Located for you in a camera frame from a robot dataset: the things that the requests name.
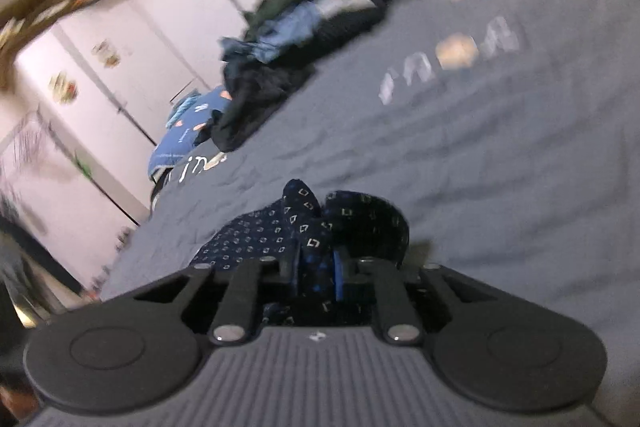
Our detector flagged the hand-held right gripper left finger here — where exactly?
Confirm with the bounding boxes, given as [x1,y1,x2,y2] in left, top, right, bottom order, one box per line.
[132,252,301,348]

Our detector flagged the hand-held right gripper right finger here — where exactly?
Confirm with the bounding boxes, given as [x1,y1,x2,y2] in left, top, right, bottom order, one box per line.
[332,249,501,348]

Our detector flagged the navy patterned sweater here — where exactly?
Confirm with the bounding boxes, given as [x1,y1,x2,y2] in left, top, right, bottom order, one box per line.
[187,178,412,329]

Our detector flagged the grey quilted bedspread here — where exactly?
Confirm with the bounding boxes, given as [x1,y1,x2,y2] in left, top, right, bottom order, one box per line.
[100,0,640,427]

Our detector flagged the blue printed pillow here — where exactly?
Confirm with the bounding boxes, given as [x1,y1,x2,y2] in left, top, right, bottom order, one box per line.
[146,86,236,184]

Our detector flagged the black crumpled garment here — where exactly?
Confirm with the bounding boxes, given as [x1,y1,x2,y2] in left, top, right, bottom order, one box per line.
[211,57,318,154]

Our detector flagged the light blue garment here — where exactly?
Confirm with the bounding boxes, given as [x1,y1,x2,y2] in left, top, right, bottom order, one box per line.
[220,4,323,64]

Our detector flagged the navy dotted folded garment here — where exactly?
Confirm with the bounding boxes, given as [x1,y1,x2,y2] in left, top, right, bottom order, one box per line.
[312,2,388,52]

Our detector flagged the white wardrobe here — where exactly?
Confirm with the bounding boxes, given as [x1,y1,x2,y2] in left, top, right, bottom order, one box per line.
[15,0,213,228]

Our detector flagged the dark green garment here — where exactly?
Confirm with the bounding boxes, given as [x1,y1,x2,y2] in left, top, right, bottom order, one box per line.
[245,0,321,32]

